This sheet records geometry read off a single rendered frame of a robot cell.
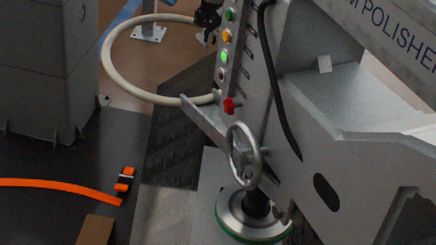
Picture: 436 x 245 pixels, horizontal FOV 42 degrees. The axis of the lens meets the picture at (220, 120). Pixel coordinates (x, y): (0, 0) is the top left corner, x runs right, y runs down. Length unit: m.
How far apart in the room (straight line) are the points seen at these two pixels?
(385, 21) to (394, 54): 0.05
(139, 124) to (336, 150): 2.13
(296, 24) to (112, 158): 1.90
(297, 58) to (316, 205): 0.29
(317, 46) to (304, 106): 0.14
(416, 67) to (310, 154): 0.34
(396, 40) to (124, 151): 2.20
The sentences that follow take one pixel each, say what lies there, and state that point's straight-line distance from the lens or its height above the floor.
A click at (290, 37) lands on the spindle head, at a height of 1.45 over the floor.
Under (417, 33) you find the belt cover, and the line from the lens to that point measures 0.77.
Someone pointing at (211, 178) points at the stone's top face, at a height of 0.81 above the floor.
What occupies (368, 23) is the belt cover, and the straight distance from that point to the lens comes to 0.85.
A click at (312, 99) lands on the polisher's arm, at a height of 1.37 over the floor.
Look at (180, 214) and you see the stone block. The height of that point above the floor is 0.77.
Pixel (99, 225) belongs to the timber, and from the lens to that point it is 2.39.
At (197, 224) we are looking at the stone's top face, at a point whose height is 0.81.
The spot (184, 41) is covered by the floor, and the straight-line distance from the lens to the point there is 3.76.
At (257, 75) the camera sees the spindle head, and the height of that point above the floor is 1.33.
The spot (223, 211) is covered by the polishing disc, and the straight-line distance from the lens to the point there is 1.53.
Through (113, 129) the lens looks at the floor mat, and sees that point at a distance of 2.99.
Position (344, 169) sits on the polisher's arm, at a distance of 0.97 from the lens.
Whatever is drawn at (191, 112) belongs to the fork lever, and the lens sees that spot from 1.69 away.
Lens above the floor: 1.97
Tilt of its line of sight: 39 degrees down
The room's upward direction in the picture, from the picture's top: 9 degrees clockwise
